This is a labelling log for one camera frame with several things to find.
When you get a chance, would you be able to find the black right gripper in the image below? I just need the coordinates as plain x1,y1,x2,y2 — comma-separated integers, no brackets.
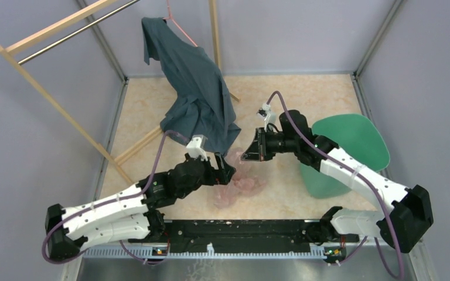
241,127,298,162

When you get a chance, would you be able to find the pink plastic trash bag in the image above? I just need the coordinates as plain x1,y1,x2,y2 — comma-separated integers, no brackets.
213,148,266,208

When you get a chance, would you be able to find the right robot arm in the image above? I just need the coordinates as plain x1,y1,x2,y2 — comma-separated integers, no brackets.
241,106,434,253

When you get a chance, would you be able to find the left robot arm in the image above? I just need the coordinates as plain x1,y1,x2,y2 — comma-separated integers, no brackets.
41,153,236,264

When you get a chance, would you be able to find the green plastic trash bin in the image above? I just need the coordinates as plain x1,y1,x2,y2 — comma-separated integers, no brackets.
300,114,390,199

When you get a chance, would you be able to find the dark teal shirt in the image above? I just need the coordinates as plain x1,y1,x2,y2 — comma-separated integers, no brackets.
141,18,241,155

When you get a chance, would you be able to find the pink clothes hanger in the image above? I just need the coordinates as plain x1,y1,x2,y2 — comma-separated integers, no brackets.
163,0,198,47

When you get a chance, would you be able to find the wooden clothes rack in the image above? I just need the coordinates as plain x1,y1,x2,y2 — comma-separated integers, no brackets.
0,0,241,185

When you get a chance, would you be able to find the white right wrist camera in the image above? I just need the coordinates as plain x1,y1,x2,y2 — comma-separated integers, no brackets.
257,103,277,130

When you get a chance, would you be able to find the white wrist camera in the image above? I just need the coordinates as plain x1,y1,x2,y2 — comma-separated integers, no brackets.
186,135,208,161
257,103,277,130

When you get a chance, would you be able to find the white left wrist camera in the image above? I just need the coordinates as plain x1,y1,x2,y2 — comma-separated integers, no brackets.
186,135,208,161

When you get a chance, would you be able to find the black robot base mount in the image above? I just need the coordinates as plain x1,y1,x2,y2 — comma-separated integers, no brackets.
129,220,360,253

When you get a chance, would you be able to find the grey slotted cable duct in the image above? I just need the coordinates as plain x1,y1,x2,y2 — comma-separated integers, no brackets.
83,244,327,259

